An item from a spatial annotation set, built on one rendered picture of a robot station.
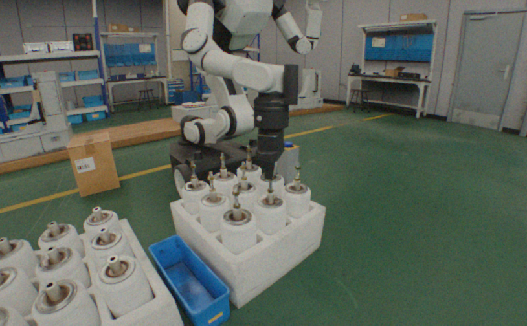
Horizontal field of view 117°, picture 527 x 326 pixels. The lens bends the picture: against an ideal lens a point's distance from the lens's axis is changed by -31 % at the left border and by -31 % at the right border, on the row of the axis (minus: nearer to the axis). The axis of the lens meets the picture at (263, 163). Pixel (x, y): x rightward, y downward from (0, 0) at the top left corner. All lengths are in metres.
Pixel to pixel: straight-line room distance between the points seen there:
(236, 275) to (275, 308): 0.18
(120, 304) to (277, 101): 0.54
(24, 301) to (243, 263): 0.49
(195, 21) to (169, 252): 0.75
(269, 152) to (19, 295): 0.63
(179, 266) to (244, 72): 0.65
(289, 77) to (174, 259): 0.67
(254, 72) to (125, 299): 0.54
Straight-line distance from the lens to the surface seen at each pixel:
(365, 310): 0.75
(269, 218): 0.64
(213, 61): 0.64
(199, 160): 1.13
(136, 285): 0.51
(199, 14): 0.81
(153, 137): 2.54
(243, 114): 1.04
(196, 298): 0.74
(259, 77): 0.52
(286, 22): 1.22
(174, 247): 0.81
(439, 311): 0.85
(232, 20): 0.98
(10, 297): 0.64
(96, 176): 1.52
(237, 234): 0.57
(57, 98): 2.57
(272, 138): 0.55
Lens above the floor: 0.59
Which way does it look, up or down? 21 degrees down
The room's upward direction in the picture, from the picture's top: straight up
